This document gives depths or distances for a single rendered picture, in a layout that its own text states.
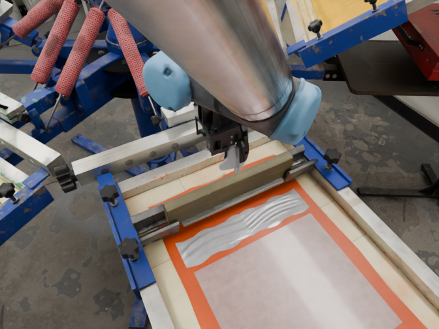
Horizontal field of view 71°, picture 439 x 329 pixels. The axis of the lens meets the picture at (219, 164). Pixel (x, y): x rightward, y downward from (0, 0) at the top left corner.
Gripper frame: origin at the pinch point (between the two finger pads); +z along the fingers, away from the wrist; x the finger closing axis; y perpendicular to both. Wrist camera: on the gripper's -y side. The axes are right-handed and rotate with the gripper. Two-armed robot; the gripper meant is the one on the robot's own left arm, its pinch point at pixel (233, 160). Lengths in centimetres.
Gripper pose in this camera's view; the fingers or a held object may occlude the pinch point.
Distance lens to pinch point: 70.6
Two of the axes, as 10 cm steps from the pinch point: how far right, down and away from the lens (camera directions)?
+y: -8.8, 3.6, -3.0
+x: 4.7, 6.7, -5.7
